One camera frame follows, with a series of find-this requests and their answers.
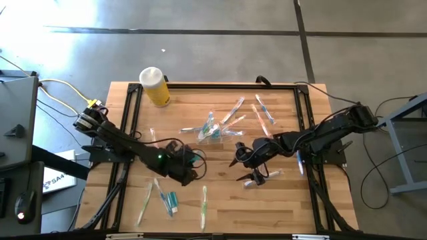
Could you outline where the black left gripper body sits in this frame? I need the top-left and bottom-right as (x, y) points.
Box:
(159, 141), (193, 187)

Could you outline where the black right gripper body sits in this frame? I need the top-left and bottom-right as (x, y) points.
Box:
(235, 138), (281, 187)

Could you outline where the clear acrylic organizer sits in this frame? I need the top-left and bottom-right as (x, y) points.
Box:
(181, 125), (240, 145)

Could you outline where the yellow wipes canister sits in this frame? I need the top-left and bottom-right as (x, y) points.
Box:
(139, 66), (171, 108)

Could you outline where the black diagonal bar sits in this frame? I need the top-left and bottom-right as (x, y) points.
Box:
(31, 145), (91, 181)

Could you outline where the white printed box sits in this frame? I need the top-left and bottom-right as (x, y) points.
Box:
(42, 149), (78, 195)

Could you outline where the blue-grey metal table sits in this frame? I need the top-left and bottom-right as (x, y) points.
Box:
(368, 92), (427, 196)

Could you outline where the black computer mouse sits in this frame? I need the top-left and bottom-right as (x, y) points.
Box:
(14, 190), (36, 225)

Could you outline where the grey desk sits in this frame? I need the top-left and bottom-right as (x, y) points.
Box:
(0, 75), (40, 169)

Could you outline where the dark mouse pad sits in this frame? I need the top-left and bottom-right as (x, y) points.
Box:
(0, 161), (45, 236)

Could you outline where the black aluminium table frame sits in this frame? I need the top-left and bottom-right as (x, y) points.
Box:
(79, 81), (360, 234)

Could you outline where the black clamp handle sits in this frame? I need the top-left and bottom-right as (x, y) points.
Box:
(255, 75), (273, 87)

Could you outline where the silver metal bracket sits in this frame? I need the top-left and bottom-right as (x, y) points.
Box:
(292, 234), (330, 240)
(105, 233), (144, 240)

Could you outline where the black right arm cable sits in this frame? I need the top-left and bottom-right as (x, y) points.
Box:
(292, 81), (361, 107)

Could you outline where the yellow cable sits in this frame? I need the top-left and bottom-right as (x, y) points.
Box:
(0, 55), (101, 116)

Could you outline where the black floor cable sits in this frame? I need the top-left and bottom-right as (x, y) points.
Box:
(359, 143), (427, 211)

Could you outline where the black triangular bracket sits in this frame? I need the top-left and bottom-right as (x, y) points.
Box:
(3, 123), (26, 138)

